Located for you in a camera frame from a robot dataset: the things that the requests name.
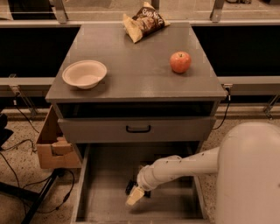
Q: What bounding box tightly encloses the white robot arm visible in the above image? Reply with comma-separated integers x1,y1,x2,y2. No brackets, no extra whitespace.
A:
126,122,280,224

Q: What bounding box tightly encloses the grey drawer cabinet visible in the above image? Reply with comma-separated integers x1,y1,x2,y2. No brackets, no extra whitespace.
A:
46,22,226,155

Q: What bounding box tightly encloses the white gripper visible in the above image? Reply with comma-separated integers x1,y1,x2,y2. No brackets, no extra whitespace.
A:
126,165,162,206

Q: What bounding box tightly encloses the black drawer handle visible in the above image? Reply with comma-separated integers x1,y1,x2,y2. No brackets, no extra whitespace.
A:
126,125,151,134

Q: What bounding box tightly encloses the brown chip bag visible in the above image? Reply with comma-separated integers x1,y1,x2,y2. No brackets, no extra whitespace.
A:
122,2,170,43

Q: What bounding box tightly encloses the closed grey drawer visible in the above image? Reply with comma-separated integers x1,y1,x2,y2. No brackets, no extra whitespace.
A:
59,116,215,144

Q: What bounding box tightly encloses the white paper bowl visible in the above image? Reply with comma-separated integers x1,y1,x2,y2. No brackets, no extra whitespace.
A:
62,60,107,89

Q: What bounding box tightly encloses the black cable at cabinet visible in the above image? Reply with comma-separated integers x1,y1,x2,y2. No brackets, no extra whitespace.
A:
212,87,232,131

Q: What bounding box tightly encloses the dark blue rxbar wrapper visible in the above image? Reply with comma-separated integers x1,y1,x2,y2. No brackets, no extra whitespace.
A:
125,179,151,198

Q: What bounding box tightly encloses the open grey lower drawer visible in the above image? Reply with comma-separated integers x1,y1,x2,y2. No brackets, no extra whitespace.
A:
71,143,210,224

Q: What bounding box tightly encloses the red apple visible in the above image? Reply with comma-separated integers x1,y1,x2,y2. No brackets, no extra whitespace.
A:
170,52,192,74

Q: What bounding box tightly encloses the black floor cable left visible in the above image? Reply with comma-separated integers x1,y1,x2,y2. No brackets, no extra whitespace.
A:
0,138,76,215

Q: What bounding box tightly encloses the black tripod stand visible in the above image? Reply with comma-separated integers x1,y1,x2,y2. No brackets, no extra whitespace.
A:
0,168,66,224

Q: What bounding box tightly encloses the cardboard box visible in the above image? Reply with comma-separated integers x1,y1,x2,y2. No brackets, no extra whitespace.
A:
36,107,81,169

